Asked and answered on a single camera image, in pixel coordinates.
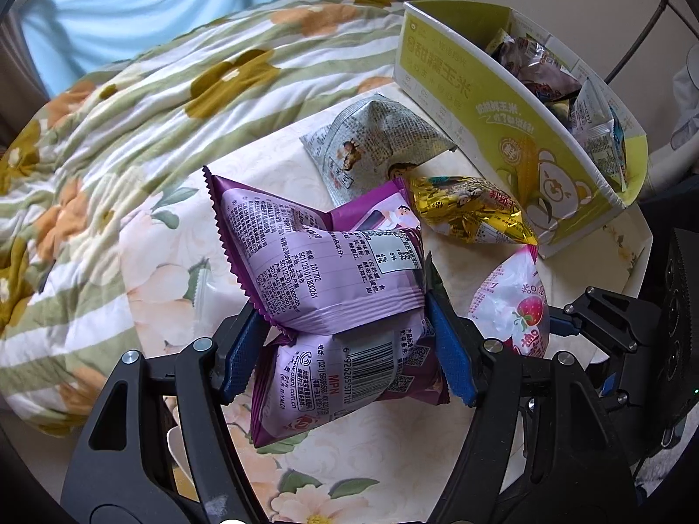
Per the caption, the light blue cloth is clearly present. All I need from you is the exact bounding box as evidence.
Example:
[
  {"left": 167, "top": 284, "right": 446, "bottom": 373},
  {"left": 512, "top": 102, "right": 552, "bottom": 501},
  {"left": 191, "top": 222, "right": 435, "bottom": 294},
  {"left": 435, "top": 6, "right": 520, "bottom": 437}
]
[{"left": 19, "top": 0, "right": 280, "bottom": 78}]

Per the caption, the grey purple snack packet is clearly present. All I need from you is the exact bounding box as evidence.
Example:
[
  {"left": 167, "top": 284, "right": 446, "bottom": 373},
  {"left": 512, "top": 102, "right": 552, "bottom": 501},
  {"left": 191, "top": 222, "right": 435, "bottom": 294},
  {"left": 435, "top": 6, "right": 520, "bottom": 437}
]
[{"left": 490, "top": 31, "right": 583, "bottom": 103}]

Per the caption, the white strawberry snack packet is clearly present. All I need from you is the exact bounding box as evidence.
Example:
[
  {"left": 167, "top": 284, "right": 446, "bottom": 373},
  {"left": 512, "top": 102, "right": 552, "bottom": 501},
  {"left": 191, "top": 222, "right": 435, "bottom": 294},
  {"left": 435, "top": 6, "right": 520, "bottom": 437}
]
[{"left": 466, "top": 245, "right": 550, "bottom": 360}]

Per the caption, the gold snack packet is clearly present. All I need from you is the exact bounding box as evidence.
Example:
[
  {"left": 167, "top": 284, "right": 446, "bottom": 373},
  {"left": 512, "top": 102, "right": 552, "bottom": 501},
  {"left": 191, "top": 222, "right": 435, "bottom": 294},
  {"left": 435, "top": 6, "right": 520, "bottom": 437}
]
[{"left": 403, "top": 175, "right": 539, "bottom": 248}]

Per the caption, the brown curtain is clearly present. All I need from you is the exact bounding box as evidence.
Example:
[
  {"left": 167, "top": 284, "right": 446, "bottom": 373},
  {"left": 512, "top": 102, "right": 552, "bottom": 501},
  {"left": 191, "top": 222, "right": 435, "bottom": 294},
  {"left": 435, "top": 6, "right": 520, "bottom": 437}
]
[{"left": 0, "top": 8, "right": 55, "bottom": 106}]

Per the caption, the white cloth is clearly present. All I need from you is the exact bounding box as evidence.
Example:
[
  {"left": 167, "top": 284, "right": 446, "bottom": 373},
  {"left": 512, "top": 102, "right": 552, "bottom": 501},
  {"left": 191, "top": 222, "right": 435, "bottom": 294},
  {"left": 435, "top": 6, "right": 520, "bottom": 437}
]
[{"left": 671, "top": 46, "right": 699, "bottom": 149}]

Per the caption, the green cardboard box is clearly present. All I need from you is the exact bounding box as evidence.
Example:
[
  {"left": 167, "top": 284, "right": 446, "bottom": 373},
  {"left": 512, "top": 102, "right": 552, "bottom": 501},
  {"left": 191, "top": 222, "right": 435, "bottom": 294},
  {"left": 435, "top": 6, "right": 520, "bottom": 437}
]
[{"left": 393, "top": 0, "right": 649, "bottom": 261}]

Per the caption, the floral striped blanket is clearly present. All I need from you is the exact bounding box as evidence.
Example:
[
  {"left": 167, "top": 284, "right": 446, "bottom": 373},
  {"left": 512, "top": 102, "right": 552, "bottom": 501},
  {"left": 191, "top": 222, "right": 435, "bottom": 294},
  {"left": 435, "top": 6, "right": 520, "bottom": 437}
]
[{"left": 0, "top": 0, "right": 408, "bottom": 438}]

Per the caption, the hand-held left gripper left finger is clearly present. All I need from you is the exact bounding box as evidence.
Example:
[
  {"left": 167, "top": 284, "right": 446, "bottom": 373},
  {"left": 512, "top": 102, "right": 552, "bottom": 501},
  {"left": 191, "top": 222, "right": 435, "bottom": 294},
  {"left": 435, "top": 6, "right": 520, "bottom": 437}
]
[{"left": 60, "top": 297, "right": 285, "bottom": 524}]

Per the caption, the white packet dark blue label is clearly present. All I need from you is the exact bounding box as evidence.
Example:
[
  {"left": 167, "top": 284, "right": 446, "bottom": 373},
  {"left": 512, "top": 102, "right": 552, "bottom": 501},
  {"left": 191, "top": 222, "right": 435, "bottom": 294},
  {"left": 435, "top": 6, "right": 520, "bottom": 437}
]
[{"left": 568, "top": 79, "right": 630, "bottom": 193}]

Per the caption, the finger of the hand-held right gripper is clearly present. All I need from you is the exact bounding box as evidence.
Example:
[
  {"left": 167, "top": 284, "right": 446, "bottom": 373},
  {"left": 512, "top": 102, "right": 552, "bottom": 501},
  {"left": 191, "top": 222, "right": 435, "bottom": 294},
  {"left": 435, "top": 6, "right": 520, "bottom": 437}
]
[{"left": 549, "top": 286, "right": 651, "bottom": 361}]

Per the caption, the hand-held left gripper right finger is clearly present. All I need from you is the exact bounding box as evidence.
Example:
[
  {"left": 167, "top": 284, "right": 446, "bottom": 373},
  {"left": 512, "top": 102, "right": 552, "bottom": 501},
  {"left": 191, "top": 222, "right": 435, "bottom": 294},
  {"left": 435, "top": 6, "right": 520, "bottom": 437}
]
[{"left": 423, "top": 289, "right": 640, "bottom": 524}]

